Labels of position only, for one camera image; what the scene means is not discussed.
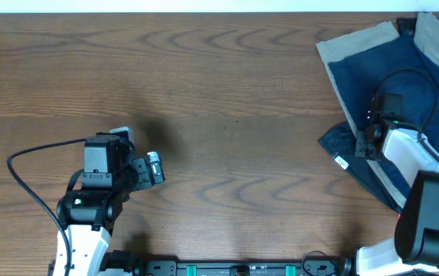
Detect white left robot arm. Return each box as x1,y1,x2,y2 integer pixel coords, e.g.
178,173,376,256
48,149,165,276

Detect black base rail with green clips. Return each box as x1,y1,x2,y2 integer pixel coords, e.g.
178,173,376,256
97,251,355,276

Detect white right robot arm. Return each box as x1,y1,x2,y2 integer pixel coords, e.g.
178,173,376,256
355,111,439,275

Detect black garment with white tag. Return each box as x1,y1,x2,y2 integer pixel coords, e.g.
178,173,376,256
318,122,401,213

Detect beige khaki shorts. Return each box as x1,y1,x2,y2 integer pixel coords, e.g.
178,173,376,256
316,13,439,208

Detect navy blue denim shorts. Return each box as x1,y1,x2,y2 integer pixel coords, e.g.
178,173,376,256
326,33,439,192

